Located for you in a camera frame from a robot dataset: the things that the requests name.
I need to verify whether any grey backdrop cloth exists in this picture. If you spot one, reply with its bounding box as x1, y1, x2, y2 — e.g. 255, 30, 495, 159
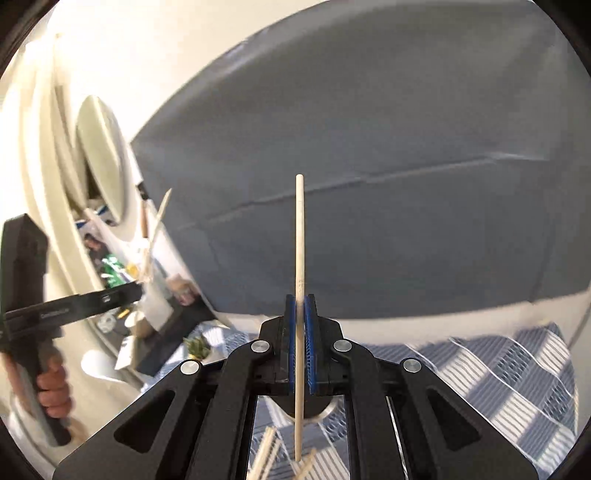
132, 1, 590, 319

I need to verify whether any black side shelf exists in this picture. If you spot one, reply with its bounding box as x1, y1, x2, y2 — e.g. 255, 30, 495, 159
134, 300, 215, 376

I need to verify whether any wooden chopstick five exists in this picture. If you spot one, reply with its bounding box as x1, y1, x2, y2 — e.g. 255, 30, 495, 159
294, 174, 305, 462

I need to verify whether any person left hand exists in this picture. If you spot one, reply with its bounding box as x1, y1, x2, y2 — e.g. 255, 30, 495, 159
37, 353, 73, 420

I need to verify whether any oval wall mirror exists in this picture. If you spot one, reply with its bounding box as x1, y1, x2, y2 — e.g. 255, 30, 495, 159
76, 95, 127, 225

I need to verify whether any wooden chopstick six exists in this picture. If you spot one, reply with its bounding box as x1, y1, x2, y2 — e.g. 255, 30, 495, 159
294, 448, 318, 480

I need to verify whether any black cylindrical utensil holder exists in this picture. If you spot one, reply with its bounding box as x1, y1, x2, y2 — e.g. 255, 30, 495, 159
270, 394, 339, 423

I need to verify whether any white box on shelf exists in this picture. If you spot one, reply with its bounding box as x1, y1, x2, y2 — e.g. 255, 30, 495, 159
139, 277, 173, 331

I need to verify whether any wooden chopstick two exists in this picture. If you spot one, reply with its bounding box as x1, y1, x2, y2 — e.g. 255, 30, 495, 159
139, 188, 172, 283

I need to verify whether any wooden chopstick three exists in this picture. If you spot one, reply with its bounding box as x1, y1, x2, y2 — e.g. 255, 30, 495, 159
246, 427, 280, 480

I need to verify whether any blue white patterned tablecloth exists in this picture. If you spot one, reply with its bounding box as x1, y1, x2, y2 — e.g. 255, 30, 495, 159
189, 324, 578, 479

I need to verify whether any small potted succulent plant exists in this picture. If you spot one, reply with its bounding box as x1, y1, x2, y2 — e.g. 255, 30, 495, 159
183, 334, 211, 362

